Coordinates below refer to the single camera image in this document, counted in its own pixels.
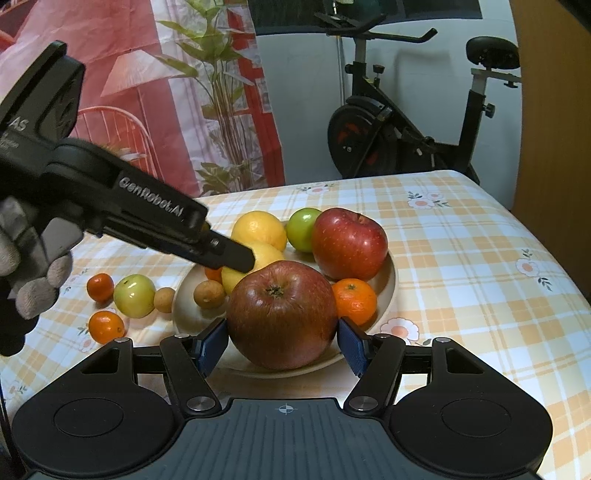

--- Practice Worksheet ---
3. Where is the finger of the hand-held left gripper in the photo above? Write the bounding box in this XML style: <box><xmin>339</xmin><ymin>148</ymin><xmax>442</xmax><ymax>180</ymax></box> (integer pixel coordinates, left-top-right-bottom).
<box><xmin>104</xmin><ymin>217</ymin><xmax>256</xmax><ymax>273</ymax></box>

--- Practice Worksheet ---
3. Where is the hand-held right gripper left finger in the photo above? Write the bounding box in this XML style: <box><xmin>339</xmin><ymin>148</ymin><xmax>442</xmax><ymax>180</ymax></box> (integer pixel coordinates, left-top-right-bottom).
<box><xmin>74</xmin><ymin>318</ymin><xmax>229</xmax><ymax>416</ymax></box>

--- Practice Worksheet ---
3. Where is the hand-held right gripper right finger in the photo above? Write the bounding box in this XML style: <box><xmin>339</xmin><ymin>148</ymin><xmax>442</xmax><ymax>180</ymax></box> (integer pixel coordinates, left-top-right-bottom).
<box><xmin>338</xmin><ymin>318</ymin><xmax>497</xmax><ymax>415</ymax></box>

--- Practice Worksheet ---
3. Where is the yellow lemon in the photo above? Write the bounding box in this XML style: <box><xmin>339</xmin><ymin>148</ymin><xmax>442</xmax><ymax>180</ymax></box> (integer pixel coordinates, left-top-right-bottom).
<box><xmin>221</xmin><ymin>242</ymin><xmax>286</xmax><ymax>296</ymax></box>
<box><xmin>231</xmin><ymin>210</ymin><xmax>288</xmax><ymax>254</ymax></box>

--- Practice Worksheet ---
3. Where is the cream round plate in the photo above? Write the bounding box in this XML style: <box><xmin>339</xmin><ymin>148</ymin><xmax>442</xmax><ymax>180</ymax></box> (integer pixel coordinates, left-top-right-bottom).
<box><xmin>172</xmin><ymin>231</ymin><xmax>398</xmax><ymax>380</ymax></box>

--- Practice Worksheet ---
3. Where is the small brown longan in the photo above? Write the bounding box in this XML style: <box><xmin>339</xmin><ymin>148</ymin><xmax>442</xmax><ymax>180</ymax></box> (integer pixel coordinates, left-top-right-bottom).
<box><xmin>153</xmin><ymin>287</ymin><xmax>177</xmax><ymax>313</ymax></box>
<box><xmin>193</xmin><ymin>281</ymin><xmax>226</xmax><ymax>309</ymax></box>

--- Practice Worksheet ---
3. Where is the dull red apple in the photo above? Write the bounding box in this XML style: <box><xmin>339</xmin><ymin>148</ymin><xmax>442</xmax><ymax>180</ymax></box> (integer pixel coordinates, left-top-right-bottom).
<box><xmin>225</xmin><ymin>260</ymin><xmax>339</xmax><ymax>371</ymax></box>

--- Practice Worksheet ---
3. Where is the green lime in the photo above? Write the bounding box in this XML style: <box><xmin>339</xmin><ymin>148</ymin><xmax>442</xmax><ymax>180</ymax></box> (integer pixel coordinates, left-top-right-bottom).
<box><xmin>286</xmin><ymin>208</ymin><xmax>323</xmax><ymax>253</ymax></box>

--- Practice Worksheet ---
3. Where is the bright red apple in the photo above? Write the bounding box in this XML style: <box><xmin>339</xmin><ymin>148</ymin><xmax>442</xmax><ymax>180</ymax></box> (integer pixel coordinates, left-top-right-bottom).
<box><xmin>311</xmin><ymin>208</ymin><xmax>389</xmax><ymax>282</ymax></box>

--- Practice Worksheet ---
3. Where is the person's left hand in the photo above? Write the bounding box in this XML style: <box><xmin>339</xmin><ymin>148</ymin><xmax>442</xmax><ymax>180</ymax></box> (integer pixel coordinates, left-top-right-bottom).
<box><xmin>0</xmin><ymin>196</ymin><xmax>75</xmax><ymax>320</ymax></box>

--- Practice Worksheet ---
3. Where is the small green apple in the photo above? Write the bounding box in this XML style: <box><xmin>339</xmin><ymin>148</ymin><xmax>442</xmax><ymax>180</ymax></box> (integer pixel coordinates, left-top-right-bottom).
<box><xmin>113</xmin><ymin>274</ymin><xmax>157</xmax><ymax>318</ymax></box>

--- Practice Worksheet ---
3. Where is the checked floral tablecloth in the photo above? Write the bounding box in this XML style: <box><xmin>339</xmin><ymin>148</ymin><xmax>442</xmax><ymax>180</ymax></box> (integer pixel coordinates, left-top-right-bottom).
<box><xmin>0</xmin><ymin>170</ymin><xmax>591</xmax><ymax>444</ymax></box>

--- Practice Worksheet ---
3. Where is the black exercise bike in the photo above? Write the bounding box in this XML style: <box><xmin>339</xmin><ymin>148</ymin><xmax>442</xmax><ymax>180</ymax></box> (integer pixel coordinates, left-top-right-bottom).
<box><xmin>314</xmin><ymin>2</ymin><xmax>522</xmax><ymax>185</ymax></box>

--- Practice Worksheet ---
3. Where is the wooden door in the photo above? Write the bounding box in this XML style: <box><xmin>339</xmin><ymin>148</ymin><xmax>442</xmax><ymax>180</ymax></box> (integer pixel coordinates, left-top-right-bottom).
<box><xmin>510</xmin><ymin>0</ymin><xmax>591</xmax><ymax>296</ymax></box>

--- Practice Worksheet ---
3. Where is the printed wall tapestry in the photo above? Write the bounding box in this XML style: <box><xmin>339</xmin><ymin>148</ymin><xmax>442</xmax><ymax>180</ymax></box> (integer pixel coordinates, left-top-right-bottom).
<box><xmin>0</xmin><ymin>0</ymin><xmax>286</xmax><ymax>199</ymax></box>

